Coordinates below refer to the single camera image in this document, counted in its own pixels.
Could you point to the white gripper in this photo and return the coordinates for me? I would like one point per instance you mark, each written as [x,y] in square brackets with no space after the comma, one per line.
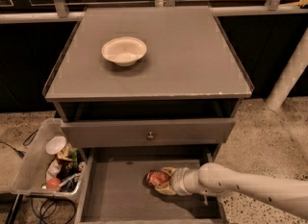
[180,180]

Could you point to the red coke can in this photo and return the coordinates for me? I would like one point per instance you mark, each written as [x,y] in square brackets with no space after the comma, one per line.
[156,178]

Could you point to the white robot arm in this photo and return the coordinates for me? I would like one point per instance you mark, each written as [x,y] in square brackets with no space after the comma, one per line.
[212,179]

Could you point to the open grey middle drawer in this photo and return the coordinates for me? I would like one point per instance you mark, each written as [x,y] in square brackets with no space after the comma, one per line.
[115,189]

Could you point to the grey top drawer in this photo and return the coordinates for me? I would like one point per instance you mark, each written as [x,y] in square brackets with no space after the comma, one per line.
[91,134]

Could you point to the grey drawer cabinet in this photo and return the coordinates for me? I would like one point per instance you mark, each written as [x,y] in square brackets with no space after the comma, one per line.
[189,71]

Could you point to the dark snack bag in bin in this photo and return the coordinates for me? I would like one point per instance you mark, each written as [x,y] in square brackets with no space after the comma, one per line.
[68,167]

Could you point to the orange fruit in bin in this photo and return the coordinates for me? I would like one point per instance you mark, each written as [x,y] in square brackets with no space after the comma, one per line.
[54,183]

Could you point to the clear plastic bin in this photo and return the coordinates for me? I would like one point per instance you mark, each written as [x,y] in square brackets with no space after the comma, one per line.
[31,173]

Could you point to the white cup in bin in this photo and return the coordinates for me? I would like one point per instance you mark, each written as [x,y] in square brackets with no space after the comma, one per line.
[55,145]

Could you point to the white paper bowl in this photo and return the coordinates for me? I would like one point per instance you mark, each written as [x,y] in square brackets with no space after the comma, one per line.
[124,51]

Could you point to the white diagonal pole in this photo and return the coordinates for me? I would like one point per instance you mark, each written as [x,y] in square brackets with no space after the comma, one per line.
[296,65]

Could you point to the metal window rail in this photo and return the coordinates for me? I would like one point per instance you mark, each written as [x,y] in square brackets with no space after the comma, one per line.
[38,16]

